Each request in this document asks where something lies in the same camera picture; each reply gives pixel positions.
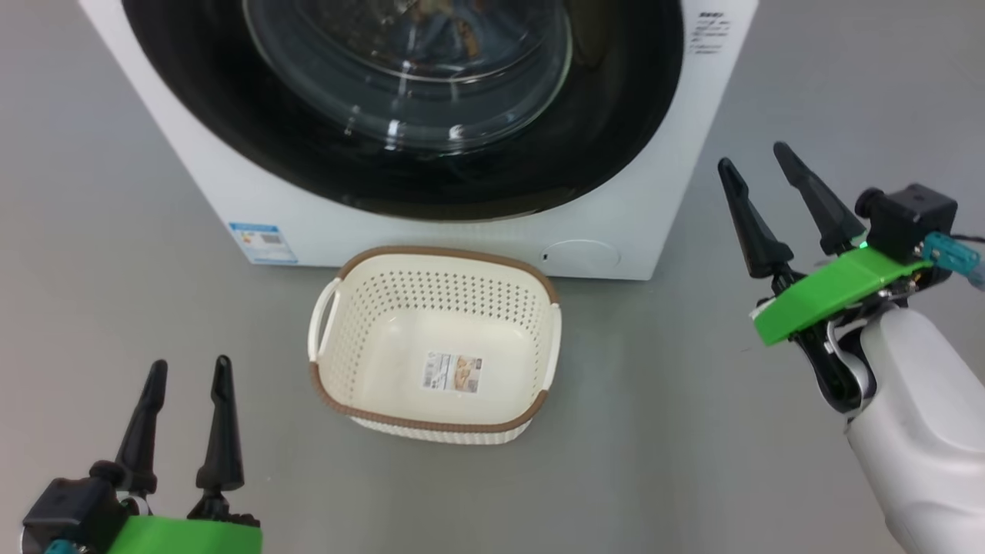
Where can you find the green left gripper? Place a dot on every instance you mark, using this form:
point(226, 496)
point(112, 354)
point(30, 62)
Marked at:
point(185, 537)

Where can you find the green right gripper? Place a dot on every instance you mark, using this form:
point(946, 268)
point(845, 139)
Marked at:
point(831, 296)

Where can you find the black glass washer door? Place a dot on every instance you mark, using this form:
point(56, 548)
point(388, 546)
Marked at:
point(231, 131)

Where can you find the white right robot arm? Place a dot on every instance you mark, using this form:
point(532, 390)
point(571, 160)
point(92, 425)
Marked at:
point(931, 431)

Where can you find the white front-load washing machine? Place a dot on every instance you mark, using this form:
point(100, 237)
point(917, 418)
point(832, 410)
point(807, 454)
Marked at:
point(692, 154)

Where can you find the cream perforated laundry basket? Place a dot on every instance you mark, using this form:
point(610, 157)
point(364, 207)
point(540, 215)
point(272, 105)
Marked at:
point(369, 308)

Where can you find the paper basket label sticker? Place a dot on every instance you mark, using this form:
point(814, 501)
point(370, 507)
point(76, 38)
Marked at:
point(452, 373)

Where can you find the blue energy label sticker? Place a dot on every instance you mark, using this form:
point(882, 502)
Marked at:
point(263, 244)

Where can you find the round washer filter cover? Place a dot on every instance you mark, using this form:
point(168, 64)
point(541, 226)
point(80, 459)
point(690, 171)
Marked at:
point(581, 255)

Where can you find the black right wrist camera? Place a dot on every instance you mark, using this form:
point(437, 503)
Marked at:
point(912, 219)

